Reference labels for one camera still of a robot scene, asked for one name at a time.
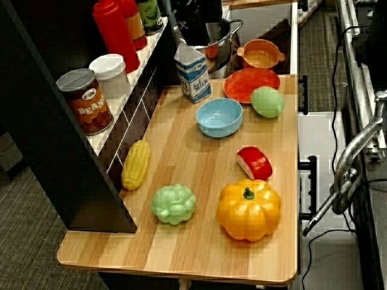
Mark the green toy lettuce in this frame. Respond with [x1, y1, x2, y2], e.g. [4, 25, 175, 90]
[150, 183, 197, 225]

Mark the toy milk carton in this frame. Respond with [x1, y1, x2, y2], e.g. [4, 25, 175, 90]
[174, 38, 212, 104]

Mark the black cable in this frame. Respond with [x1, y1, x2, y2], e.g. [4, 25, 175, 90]
[301, 228, 358, 290]
[330, 24, 371, 182]
[346, 177, 387, 232]

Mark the aluminium frame rail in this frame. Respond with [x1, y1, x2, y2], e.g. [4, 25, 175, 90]
[334, 0, 387, 160]

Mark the yellow toy bell pepper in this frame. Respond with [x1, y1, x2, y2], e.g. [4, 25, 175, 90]
[216, 178, 282, 242]

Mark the black shelf unit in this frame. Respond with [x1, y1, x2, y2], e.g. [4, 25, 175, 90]
[0, 0, 180, 234]

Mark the orange toy pot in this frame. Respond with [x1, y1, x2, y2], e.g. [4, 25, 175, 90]
[236, 39, 285, 72]

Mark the short black cabinet handle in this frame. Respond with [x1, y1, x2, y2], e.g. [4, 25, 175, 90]
[298, 75, 309, 115]

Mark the red toy pepper slice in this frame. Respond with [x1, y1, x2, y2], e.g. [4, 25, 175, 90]
[235, 146, 273, 181]

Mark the green peas can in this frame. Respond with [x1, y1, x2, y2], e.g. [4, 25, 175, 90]
[135, 0, 164, 36]

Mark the white lidded container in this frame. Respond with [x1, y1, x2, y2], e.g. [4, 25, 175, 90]
[88, 53, 131, 100]

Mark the steel pot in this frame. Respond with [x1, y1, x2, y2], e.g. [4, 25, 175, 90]
[189, 18, 244, 73]

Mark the orange sauce bottle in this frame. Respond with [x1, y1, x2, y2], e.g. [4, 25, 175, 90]
[116, 0, 148, 51]

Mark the white cabinet front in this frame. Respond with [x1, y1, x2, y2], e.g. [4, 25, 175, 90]
[297, 111, 365, 290]

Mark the red ketchup bottle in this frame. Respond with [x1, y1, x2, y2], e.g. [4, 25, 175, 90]
[92, 0, 141, 74]

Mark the beans can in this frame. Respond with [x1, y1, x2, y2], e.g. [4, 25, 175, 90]
[56, 68, 114, 137]

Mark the long black cabinet handle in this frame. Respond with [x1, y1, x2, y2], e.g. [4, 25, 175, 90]
[298, 155, 318, 221]

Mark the green toy lime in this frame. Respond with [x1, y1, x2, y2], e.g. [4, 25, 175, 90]
[250, 86, 285, 118]

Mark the yellow toy corn cob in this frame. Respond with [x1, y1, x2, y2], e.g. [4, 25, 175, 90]
[120, 140, 151, 191]

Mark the orange-red plate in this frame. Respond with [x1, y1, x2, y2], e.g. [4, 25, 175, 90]
[223, 67, 281, 104]

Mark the light blue bowl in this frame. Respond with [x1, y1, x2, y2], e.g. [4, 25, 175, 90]
[195, 98, 244, 138]

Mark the metal clamp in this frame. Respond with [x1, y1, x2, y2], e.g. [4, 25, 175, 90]
[302, 89, 387, 237]

